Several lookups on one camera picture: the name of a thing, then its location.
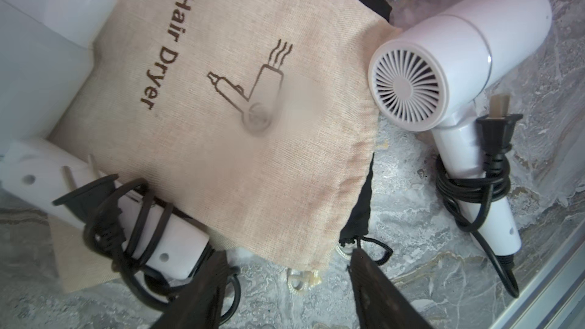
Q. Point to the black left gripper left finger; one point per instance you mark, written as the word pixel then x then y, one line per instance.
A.
pixel 200 304

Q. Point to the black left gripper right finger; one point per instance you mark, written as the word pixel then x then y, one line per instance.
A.
pixel 379 304

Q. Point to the beige hair dryer bag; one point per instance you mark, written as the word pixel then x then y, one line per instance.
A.
pixel 228 114

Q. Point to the white hair dryer right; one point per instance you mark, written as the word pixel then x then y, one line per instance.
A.
pixel 428 78

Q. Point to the white hair dryer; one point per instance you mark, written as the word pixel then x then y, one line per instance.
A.
pixel 428 78
pixel 47 56

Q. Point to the white hair dryer left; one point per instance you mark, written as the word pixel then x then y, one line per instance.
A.
pixel 47 56

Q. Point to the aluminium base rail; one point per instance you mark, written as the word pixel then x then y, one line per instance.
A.
pixel 554 298

